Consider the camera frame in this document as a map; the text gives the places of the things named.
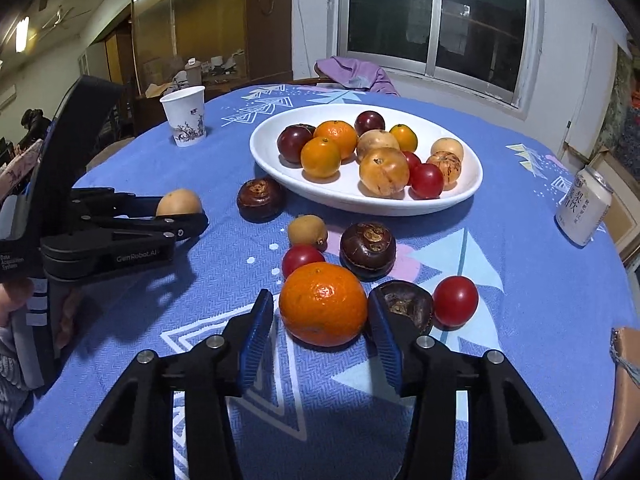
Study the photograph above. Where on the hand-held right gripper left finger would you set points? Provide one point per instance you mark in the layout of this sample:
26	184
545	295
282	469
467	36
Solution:
256	340

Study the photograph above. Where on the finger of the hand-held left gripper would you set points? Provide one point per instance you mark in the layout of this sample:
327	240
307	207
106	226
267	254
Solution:
125	240
125	205

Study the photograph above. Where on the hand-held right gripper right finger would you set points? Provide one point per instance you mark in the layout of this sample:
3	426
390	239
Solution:
386	345

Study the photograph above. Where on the dark brown mangosteen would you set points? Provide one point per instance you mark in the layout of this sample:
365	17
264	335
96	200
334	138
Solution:
260	200
407	305
367	252

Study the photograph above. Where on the tan egg-shaped fruit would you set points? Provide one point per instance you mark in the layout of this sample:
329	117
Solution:
180	201

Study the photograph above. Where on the large bright orange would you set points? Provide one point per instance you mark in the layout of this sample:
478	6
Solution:
322	304

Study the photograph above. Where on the red cherry tomato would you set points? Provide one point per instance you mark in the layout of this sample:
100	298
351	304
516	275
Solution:
455	301
412	159
426	181
301	259

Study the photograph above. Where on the small tan fuzzy fruit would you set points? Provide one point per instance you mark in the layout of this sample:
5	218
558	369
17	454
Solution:
307	230

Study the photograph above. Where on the white oval plate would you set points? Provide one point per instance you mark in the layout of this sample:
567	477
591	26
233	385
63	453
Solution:
310	190

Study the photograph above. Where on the large tan speckled fruit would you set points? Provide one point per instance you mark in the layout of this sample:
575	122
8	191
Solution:
383	172

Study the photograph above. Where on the dark red plum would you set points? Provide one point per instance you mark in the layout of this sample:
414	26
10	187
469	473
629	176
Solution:
369	122
294	144

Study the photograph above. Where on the medium orange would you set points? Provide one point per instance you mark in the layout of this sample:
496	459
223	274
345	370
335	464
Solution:
320	159

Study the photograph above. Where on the pale tan round fruit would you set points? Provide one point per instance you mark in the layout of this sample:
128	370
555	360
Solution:
446	146

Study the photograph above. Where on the person's left hand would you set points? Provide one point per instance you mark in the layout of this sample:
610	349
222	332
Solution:
67	320

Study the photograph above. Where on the floral paper cup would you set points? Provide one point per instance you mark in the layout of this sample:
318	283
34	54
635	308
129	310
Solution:
184	115

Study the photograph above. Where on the blue printed tablecloth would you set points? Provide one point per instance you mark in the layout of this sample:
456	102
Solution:
500	260

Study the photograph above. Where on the fluorescent ceiling light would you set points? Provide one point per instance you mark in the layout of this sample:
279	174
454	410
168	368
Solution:
22	35

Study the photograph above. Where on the brown speckled round fruit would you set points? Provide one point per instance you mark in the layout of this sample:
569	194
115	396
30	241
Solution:
450	169

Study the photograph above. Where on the wooden glass cabinet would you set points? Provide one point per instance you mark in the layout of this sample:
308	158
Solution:
210	20

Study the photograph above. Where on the pale yellow round fruit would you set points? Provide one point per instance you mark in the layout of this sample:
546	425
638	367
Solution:
375	141

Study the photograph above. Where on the small orange tangerine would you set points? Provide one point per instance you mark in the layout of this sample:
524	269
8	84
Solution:
404	137

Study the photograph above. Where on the white drink can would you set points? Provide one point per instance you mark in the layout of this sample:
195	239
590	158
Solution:
582	207

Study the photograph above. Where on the brown leather pouch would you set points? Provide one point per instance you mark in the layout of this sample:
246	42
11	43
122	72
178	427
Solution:
622	400

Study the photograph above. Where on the purple cloth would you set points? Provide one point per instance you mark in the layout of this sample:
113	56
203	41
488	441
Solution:
355	75

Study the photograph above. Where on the sliding glass window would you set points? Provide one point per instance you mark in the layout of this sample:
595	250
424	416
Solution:
440	15

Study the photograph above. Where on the speckled stone slab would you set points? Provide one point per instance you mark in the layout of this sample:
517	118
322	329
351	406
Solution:
625	110

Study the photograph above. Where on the white wall panel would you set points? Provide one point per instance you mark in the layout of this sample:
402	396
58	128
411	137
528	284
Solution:
582	85

